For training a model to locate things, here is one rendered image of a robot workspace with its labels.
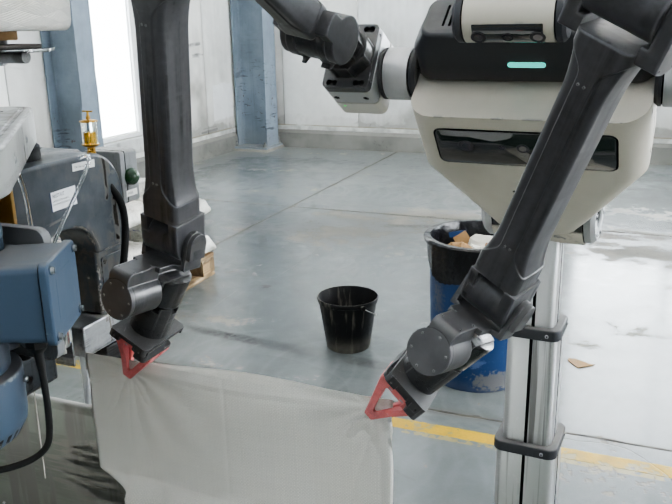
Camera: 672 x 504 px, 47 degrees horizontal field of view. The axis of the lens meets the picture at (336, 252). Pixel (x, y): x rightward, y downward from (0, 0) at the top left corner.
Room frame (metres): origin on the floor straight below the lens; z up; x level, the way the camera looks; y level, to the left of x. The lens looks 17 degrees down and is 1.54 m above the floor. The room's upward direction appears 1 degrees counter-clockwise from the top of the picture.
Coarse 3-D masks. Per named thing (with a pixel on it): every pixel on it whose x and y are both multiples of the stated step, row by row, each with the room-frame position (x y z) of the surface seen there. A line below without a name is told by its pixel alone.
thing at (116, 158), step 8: (96, 152) 1.31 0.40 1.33; (104, 152) 1.31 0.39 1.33; (112, 152) 1.30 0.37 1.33; (120, 152) 1.30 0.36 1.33; (128, 152) 1.32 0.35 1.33; (112, 160) 1.30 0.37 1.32; (120, 160) 1.30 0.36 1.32; (128, 160) 1.32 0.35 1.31; (120, 168) 1.30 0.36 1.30; (136, 168) 1.34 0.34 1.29; (120, 176) 1.30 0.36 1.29; (128, 184) 1.31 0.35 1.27; (136, 184) 1.33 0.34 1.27
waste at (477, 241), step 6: (462, 234) 3.33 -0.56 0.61; (480, 234) 3.33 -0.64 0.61; (456, 240) 3.33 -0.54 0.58; (462, 240) 3.33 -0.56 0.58; (468, 240) 3.33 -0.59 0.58; (474, 240) 3.30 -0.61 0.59; (480, 240) 3.29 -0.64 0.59; (486, 240) 3.28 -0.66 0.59; (462, 246) 3.09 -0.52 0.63; (468, 246) 3.10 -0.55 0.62; (474, 246) 3.13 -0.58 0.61; (480, 246) 3.16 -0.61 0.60
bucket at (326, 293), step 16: (336, 288) 3.66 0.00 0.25; (352, 288) 3.67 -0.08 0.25; (368, 288) 3.63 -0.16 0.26; (320, 304) 3.47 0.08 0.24; (336, 304) 3.65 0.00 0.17; (352, 304) 3.66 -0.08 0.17; (368, 304) 3.42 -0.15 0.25; (336, 320) 3.41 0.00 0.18; (352, 320) 3.40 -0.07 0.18; (368, 320) 3.45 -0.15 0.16; (336, 336) 3.43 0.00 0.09; (352, 336) 3.42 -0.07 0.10; (368, 336) 3.47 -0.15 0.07; (352, 352) 3.43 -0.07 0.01
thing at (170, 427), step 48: (96, 384) 1.11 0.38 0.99; (144, 384) 1.08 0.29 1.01; (192, 384) 1.03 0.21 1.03; (240, 384) 1.00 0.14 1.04; (288, 384) 1.00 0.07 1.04; (96, 432) 1.12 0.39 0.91; (144, 432) 1.08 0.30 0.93; (192, 432) 1.04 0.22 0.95; (240, 432) 1.00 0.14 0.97; (288, 432) 0.98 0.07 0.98; (336, 432) 0.96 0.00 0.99; (384, 432) 0.94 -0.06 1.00; (144, 480) 1.08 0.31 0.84; (192, 480) 1.04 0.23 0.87; (240, 480) 1.00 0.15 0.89; (288, 480) 0.98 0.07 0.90; (336, 480) 0.96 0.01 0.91; (384, 480) 0.94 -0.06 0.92
